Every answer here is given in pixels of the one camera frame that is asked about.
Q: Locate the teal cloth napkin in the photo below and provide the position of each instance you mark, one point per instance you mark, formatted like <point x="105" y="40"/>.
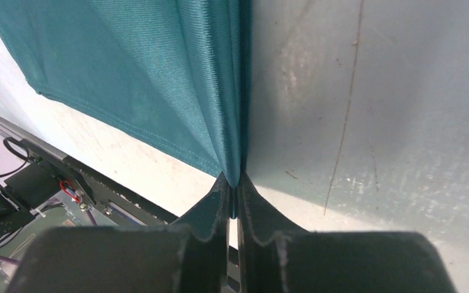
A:
<point x="173" y="74"/>

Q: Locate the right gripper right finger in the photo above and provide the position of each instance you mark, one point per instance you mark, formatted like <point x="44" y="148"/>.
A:
<point x="277" y="255"/>

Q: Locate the aluminium frame rail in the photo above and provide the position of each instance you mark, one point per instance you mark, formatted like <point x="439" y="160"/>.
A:
<point x="8" y="129"/>

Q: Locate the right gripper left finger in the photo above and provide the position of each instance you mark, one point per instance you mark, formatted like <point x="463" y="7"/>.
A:
<point x="187" y="255"/>

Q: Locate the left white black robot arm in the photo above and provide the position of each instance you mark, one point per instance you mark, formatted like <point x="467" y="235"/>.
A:
<point x="22" y="193"/>

